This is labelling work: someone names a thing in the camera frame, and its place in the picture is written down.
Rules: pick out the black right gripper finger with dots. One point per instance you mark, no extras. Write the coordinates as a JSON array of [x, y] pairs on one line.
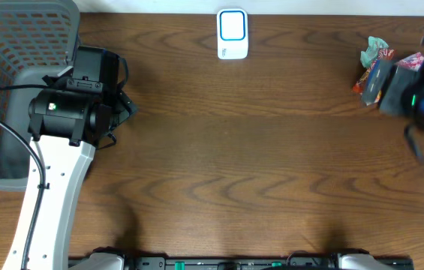
[[376, 81], [398, 79]]

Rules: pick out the orange snack bar wrapper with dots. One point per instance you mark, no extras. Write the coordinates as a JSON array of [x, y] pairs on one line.
[[360, 85]]

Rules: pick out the green tissue packet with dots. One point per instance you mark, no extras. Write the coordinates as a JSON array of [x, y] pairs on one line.
[[375, 44]]

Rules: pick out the orange juice carton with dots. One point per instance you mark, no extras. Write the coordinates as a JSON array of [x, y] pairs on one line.
[[378, 97]]

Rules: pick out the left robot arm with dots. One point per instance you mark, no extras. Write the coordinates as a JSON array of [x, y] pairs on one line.
[[72, 109]]

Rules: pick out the grey plastic mesh basket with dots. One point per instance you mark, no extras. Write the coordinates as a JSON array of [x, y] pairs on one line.
[[37, 38]]

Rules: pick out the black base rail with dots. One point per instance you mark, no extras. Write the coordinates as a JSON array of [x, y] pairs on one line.
[[110, 258]]

